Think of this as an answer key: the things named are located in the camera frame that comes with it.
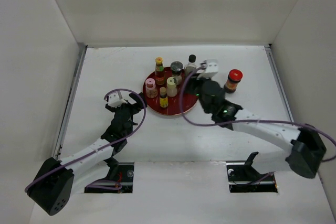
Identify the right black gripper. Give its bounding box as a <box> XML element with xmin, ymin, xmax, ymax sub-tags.
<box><xmin>184</xmin><ymin>71</ymin><xmax>212</xmax><ymax>113</ymax></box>

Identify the pink cap shaker jar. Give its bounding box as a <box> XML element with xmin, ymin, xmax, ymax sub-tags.
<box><xmin>145</xmin><ymin>78</ymin><xmax>158</xmax><ymax>99</ymax></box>

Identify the tall clear bottle black cap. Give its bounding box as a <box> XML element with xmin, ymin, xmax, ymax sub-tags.
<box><xmin>184</xmin><ymin>55</ymin><xmax>197</xmax><ymax>77</ymax></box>

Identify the yellow cap shaker jar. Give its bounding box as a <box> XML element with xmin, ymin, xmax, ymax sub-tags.
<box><xmin>166</xmin><ymin>77</ymin><xmax>178</xmax><ymax>97</ymax></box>

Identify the small yellow label bottle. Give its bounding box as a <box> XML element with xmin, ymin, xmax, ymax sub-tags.
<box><xmin>159</xmin><ymin>87</ymin><xmax>169</xmax><ymax>108</ymax></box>

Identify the grinder jar black cap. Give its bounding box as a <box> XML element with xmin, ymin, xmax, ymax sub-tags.
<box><xmin>170</xmin><ymin>61</ymin><xmax>183</xmax><ymax>86</ymax></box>

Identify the chili sauce bottle green label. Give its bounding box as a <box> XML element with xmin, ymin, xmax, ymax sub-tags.
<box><xmin>155</xmin><ymin>57</ymin><xmax>165</xmax><ymax>86</ymax></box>

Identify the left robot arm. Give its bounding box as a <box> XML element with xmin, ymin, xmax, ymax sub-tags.
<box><xmin>25</xmin><ymin>89</ymin><xmax>147</xmax><ymax>216</ymax></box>

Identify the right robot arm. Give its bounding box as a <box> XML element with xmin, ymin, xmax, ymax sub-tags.
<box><xmin>185</xmin><ymin>74</ymin><xmax>326</xmax><ymax>180</ymax></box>

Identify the red round tray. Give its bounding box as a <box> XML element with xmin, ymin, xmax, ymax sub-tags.
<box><xmin>142</xmin><ymin>69</ymin><xmax>200</xmax><ymax>116</ymax></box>

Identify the red cap sauce jar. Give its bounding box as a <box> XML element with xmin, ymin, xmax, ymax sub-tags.
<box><xmin>224</xmin><ymin>69</ymin><xmax>243</xmax><ymax>93</ymax></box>

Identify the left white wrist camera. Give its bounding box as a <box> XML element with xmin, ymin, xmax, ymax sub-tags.
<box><xmin>107</xmin><ymin>91</ymin><xmax>126</xmax><ymax>108</ymax></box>

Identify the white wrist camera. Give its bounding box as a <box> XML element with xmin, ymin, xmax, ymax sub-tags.
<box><xmin>197</xmin><ymin>59</ymin><xmax>219</xmax><ymax>79</ymax></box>
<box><xmin>107</xmin><ymin>91</ymin><xmax>126</xmax><ymax>108</ymax></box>

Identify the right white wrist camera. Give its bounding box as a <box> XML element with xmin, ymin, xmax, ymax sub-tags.
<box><xmin>197</xmin><ymin>59</ymin><xmax>219</xmax><ymax>79</ymax></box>

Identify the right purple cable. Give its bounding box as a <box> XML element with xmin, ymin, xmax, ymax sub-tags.
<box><xmin>178</xmin><ymin>65</ymin><xmax>336</xmax><ymax>162</ymax></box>

